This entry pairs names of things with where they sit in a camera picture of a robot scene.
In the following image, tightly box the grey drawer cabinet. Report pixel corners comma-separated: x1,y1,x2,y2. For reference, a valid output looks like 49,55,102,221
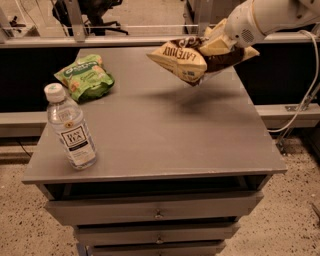
23,47,286,256

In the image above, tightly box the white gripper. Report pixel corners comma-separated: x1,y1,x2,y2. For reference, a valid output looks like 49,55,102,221
199,0,266,56

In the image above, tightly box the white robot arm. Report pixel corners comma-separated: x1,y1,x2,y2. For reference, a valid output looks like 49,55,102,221
199,0,320,56

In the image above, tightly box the black office chair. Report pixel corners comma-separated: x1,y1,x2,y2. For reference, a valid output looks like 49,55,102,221
52,0,128,36

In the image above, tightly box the brown chip bag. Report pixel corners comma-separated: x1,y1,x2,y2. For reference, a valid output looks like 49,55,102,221
147,37,259,86

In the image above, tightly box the clear water bottle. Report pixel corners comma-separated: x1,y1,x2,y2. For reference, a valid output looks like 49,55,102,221
44,83,97,170

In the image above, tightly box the white cable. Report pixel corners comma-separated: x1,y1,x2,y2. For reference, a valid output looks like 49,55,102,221
267,29,320,134

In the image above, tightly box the green snack bag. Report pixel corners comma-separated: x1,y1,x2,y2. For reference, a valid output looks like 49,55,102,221
54,54,115,103

